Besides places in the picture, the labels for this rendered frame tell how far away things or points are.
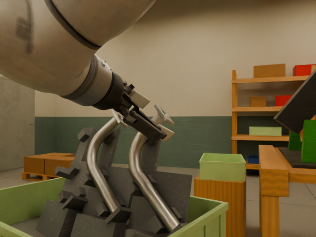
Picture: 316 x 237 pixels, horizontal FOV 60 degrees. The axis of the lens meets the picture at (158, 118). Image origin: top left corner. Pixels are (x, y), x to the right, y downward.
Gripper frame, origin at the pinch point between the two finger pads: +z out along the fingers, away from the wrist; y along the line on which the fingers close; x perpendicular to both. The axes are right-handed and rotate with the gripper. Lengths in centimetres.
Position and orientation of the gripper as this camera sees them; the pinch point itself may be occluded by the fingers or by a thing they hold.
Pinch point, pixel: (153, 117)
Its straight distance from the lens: 65.6
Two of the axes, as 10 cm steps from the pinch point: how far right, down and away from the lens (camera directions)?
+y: -5.0, -6.7, 5.5
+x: -7.1, 6.8, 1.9
